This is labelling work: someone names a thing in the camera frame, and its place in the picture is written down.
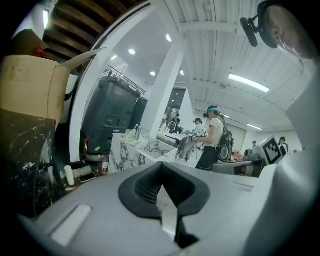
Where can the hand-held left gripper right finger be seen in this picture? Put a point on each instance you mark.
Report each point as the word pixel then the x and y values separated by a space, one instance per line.
pixel 225 200

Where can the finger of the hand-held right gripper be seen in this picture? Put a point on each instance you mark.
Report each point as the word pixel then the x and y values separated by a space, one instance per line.
pixel 227 168

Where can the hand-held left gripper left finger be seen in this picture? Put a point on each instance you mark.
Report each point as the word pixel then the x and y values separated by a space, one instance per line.
pixel 100 200

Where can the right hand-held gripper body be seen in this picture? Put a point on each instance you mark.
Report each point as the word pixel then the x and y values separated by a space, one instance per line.
pixel 271 151

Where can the smartphone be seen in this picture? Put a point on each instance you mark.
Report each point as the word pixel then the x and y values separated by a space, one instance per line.
pixel 87 178

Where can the plastic bottle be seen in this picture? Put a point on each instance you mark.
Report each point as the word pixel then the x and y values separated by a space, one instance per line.
pixel 105 166

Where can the white roll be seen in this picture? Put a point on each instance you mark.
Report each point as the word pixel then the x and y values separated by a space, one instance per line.
pixel 69 175

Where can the marble sink counter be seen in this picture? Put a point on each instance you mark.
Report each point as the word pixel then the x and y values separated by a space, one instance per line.
pixel 150 150

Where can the tube ceiling light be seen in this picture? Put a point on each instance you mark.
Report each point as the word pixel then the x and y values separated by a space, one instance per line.
pixel 248 82

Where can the black marble cabinet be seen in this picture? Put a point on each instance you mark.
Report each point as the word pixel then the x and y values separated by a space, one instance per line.
pixel 22 160

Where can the large black machine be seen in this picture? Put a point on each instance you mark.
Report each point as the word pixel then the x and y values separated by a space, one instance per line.
pixel 110 112

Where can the narrow black machine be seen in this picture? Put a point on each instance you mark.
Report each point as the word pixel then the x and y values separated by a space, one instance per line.
pixel 140 112

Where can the round ceiling light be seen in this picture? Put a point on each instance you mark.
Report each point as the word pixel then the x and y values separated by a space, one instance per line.
pixel 152 73
pixel 131 51
pixel 169 37

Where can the brown cardboard box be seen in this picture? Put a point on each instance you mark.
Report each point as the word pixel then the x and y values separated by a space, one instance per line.
pixel 27 85

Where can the black head camera mount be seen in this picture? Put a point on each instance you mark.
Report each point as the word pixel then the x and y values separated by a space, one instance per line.
pixel 260 25

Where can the wall lamp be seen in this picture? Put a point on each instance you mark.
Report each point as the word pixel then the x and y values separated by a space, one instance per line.
pixel 45 18

